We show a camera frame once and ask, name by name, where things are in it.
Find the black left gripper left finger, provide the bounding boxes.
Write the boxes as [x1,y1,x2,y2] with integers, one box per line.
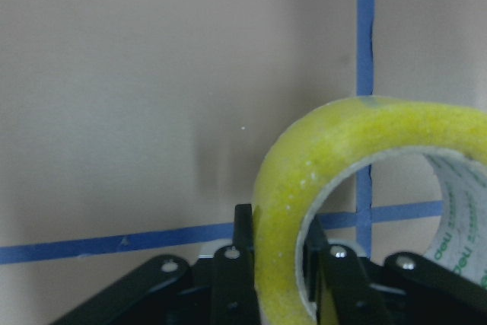
[55,204,261,324]

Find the yellow tape roll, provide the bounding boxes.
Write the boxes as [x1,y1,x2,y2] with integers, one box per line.
[253,96,486,324]

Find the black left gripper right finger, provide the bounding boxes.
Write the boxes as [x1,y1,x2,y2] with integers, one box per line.
[304,218,486,324]

